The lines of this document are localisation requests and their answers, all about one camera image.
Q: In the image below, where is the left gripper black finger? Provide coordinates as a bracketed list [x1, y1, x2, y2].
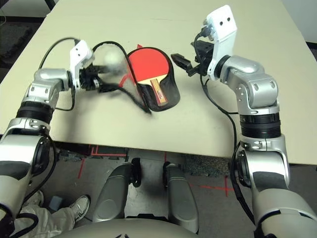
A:
[96, 63, 112, 75]
[98, 81, 120, 94]

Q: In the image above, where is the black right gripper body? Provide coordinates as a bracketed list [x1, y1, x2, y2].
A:
[192, 41, 215, 76]

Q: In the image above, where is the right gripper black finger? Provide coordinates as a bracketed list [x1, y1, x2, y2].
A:
[171, 53, 194, 76]

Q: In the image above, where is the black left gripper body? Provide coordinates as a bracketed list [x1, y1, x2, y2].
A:
[79, 65, 102, 92]

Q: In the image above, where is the red and black paddle case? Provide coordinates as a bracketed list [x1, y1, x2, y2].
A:
[93, 41, 181, 115]

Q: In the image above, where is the red ping-pong paddle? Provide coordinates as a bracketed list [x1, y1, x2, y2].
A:
[128, 49, 169, 107]

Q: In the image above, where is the black foam floor mat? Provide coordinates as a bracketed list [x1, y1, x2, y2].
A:
[0, 23, 33, 58]

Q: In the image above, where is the grey robot left leg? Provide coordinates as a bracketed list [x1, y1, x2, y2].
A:
[93, 158, 142, 223]

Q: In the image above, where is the grey robot leg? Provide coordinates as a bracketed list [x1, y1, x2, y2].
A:
[162, 161, 200, 234]
[93, 158, 142, 223]

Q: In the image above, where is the white sneaker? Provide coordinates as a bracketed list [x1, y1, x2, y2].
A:
[69, 195, 90, 223]
[23, 190, 45, 206]

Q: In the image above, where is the small blue box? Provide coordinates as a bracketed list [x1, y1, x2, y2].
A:
[49, 195, 62, 209]

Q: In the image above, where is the grey robot right leg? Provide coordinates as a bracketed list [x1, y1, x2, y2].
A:
[162, 161, 200, 234]

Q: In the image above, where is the grey robot torso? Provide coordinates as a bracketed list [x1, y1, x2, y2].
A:
[49, 218, 199, 238]

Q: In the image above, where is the khaki trouser leg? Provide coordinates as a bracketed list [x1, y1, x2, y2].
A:
[14, 203, 75, 238]

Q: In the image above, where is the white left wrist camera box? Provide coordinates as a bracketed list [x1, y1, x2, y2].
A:
[69, 39, 95, 89]

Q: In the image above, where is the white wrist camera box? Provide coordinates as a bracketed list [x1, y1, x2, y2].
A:
[203, 4, 238, 81]
[69, 39, 95, 89]

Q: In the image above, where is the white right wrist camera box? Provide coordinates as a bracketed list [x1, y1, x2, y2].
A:
[203, 4, 238, 81]

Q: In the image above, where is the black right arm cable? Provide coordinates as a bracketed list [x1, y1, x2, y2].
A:
[194, 32, 256, 224]

